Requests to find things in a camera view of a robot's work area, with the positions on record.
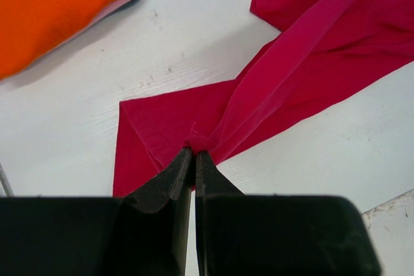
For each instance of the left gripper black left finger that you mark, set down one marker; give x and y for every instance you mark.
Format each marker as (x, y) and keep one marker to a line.
(143, 233)

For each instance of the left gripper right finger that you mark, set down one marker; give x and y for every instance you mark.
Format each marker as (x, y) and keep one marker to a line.
(239, 234)

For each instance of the red t-shirt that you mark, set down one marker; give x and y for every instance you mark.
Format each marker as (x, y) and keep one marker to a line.
(326, 51)

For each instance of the white foam front board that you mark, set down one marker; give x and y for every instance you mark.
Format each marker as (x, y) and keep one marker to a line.
(390, 226)

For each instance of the blue-grey folded t-shirt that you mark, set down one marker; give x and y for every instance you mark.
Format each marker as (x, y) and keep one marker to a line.
(131, 3)

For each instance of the pink folded t-shirt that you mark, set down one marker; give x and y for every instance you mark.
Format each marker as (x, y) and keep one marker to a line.
(109, 10)

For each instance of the orange folded t-shirt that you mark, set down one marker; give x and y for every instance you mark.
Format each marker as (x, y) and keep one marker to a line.
(29, 28)

